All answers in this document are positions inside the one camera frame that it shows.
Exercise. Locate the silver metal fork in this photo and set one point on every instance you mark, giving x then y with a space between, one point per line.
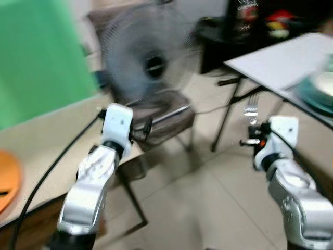
251 109

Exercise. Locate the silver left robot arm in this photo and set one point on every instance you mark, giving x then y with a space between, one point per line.
86 192

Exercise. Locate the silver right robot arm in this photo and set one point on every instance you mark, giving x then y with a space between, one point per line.
299 198

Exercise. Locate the brown cushioned metal chair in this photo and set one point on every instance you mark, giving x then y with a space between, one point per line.
166 117

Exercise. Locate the teal round plate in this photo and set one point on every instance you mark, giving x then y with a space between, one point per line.
309 96

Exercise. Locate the grey round electric fan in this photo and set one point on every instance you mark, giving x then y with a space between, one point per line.
151 57

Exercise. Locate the white-topped folding table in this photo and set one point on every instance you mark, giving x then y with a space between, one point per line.
283 60

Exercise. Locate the white bowl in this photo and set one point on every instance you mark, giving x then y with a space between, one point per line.
323 83

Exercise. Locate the teal cup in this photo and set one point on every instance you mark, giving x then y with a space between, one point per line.
330 62

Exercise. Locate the beige wooden table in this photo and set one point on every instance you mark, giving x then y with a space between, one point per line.
36 140

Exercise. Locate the red and yellow package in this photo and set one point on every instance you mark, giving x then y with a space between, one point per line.
281 23

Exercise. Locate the black bottle with red print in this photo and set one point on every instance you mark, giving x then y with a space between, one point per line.
246 18

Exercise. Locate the green backdrop screen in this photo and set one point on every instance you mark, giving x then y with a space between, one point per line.
36 57

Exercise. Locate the orange round plate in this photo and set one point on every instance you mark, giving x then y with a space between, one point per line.
8 179

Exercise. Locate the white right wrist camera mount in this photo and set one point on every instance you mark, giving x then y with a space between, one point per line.
283 133

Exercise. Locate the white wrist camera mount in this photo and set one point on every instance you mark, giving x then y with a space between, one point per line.
283 133
117 122

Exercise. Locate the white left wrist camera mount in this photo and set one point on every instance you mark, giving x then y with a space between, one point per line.
117 122

